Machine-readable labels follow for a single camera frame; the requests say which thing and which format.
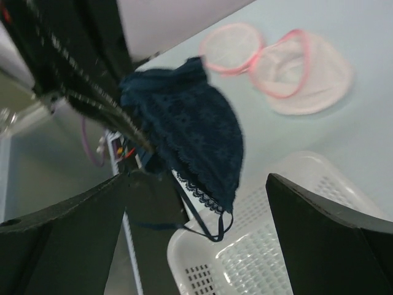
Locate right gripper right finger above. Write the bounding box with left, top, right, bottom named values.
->
left=266, top=173, right=392, bottom=294

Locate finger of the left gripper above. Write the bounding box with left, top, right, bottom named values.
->
left=6, top=1, right=154, bottom=152

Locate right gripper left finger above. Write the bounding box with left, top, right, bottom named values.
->
left=1, top=171, right=186, bottom=294

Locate dark blue lace bra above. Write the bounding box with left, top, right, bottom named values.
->
left=118, top=57, right=246, bottom=242

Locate white perforated plastic tray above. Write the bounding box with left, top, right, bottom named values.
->
left=167, top=151, right=386, bottom=294

